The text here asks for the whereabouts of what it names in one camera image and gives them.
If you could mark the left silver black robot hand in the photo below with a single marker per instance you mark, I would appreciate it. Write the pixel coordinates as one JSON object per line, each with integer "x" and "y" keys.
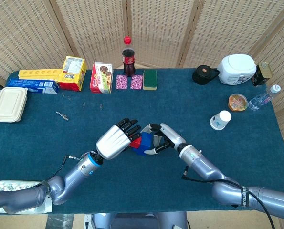
{"x": 110, "y": 143}

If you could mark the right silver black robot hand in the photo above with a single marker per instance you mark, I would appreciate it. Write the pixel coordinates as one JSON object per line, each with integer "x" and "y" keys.
{"x": 171, "y": 136}

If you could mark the small red plastic block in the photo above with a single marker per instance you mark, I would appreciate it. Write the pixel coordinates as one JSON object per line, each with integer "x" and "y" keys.
{"x": 135, "y": 143}

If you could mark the blue and red cube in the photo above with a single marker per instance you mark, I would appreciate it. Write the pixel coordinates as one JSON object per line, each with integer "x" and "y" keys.
{"x": 146, "y": 143}

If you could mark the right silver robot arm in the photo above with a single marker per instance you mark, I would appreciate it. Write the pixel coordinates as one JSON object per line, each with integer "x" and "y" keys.
{"x": 208, "y": 169}

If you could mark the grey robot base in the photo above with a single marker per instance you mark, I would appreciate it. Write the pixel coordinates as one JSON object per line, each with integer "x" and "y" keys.
{"x": 137, "y": 220}

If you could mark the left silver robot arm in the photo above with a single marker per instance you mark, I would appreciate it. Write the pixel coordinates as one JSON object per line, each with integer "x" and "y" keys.
{"x": 67, "y": 181}

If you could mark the white paper cup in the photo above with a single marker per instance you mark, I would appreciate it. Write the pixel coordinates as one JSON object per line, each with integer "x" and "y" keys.
{"x": 219, "y": 121}

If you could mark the small metal screw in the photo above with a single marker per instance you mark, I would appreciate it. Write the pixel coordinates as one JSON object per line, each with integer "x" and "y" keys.
{"x": 62, "y": 116}

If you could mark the green yellow sponge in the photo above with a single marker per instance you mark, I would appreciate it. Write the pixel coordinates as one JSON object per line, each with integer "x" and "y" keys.
{"x": 150, "y": 78}

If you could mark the pink patterned card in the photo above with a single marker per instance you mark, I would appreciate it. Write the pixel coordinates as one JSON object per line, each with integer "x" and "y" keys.
{"x": 136, "y": 82}
{"x": 121, "y": 82}

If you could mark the red white snack box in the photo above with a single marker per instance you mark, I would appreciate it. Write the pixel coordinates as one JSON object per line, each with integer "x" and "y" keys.
{"x": 101, "y": 78}

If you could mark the black teapot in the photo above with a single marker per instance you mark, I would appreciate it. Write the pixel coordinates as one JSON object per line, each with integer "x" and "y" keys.
{"x": 202, "y": 75}

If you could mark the orange jelly cup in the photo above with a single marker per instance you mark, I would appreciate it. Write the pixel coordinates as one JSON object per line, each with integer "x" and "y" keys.
{"x": 238, "y": 102}

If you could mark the yellow red Lipo box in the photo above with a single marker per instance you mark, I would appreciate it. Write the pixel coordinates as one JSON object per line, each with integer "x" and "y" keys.
{"x": 72, "y": 74}

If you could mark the cola bottle red cap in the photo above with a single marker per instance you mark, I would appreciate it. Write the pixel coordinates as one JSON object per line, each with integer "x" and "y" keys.
{"x": 128, "y": 64}

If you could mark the white wet wipes tub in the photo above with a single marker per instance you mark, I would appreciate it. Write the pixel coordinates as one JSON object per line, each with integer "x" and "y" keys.
{"x": 237, "y": 69}

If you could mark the clear water bottle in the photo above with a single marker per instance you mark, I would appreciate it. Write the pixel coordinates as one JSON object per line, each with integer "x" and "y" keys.
{"x": 261, "y": 100}

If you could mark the blue toothpaste box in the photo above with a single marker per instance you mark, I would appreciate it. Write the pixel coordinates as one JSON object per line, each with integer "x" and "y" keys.
{"x": 32, "y": 84}

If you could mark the dark box gold lid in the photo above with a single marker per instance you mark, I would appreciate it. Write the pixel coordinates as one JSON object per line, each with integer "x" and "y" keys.
{"x": 261, "y": 75}

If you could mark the beige lidded lunch container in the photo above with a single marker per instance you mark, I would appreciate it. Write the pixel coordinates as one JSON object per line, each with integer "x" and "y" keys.
{"x": 9, "y": 105}

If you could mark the woven folding screen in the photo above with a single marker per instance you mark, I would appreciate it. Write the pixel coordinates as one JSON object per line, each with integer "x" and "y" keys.
{"x": 36, "y": 28}

